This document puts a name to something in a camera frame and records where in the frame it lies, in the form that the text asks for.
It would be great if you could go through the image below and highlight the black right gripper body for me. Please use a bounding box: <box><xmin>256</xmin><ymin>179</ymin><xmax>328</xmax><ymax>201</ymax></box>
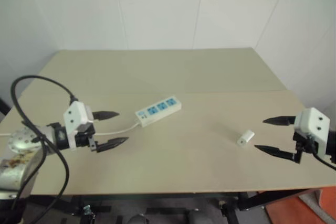
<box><xmin>292</xmin><ymin>132</ymin><xmax>319</xmax><ymax>164</ymax></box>

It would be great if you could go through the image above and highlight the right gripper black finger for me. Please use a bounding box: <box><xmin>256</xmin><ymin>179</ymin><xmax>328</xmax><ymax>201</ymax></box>
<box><xmin>262</xmin><ymin>115</ymin><xmax>297</xmax><ymax>127</ymax></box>
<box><xmin>254</xmin><ymin>144</ymin><xmax>298</xmax><ymax>161</ymax></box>

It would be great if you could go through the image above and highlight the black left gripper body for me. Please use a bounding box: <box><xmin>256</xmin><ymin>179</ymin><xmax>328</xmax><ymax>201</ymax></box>
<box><xmin>74</xmin><ymin>123</ymin><xmax>99</xmax><ymax>153</ymax></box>

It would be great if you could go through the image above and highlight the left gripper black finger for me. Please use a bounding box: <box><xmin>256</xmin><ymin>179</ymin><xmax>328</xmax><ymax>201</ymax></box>
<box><xmin>92</xmin><ymin>110</ymin><xmax>120</xmax><ymax>122</ymax></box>
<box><xmin>96</xmin><ymin>136</ymin><xmax>130</xmax><ymax>154</ymax></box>

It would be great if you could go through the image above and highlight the white plug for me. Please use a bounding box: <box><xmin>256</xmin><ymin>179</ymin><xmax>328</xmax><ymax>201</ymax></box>
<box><xmin>236</xmin><ymin>129</ymin><xmax>256</xmax><ymax>147</ymax></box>

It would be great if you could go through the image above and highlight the white power strip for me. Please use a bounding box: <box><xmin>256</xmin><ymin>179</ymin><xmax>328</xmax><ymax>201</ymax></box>
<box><xmin>134</xmin><ymin>95</ymin><xmax>183</xmax><ymax>127</ymax></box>

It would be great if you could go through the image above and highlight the orange mat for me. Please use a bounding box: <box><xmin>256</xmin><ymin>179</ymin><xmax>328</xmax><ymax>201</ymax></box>
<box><xmin>257</xmin><ymin>186</ymin><xmax>336</xmax><ymax>224</ymax></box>

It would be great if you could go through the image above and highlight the dark grey rounded shape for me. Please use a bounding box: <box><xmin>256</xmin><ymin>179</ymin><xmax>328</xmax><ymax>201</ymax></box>
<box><xmin>128</xmin><ymin>213</ymin><xmax>149</xmax><ymax>224</ymax></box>

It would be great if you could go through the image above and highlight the black bar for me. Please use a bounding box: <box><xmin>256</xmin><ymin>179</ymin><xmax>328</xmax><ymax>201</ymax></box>
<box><xmin>0</xmin><ymin>97</ymin><xmax>12</xmax><ymax>116</ymax></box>

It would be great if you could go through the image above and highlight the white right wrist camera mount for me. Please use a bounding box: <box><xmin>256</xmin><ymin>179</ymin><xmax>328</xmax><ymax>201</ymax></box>
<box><xmin>293</xmin><ymin>107</ymin><xmax>331</xmax><ymax>162</ymax></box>

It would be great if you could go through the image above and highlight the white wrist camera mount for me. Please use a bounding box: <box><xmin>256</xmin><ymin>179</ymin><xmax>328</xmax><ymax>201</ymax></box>
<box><xmin>293</xmin><ymin>107</ymin><xmax>331</xmax><ymax>162</ymax></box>
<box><xmin>63</xmin><ymin>101</ymin><xmax>94</xmax><ymax>152</ymax></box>

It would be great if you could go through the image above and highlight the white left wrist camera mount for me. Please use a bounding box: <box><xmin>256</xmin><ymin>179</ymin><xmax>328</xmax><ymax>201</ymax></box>
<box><xmin>63</xmin><ymin>101</ymin><xmax>94</xmax><ymax>152</ymax></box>

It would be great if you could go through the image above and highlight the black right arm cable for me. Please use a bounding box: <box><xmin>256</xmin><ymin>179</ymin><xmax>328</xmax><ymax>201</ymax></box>
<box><xmin>309</xmin><ymin>140</ymin><xmax>336</xmax><ymax>171</ymax></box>

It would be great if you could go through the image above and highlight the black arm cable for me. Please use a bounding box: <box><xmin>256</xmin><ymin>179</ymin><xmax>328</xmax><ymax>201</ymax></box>
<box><xmin>309</xmin><ymin>140</ymin><xmax>336</xmax><ymax>171</ymax></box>
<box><xmin>10</xmin><ymin>74</ymin><xmax>80</xmax><ymax>224</ymax></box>

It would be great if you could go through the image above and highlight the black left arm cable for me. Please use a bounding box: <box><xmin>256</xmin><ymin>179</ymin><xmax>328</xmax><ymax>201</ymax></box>
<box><xmin>10</xmin><ymin>74</ymin><xmax>80</xmax><ymax>224</ymax></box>

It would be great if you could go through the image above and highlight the black metal table frame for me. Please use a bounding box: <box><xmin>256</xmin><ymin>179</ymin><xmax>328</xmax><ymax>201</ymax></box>
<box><xmin>25</xmin><ymin>187</ymin><xmax>323</xmax><ymax>224</ymax></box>

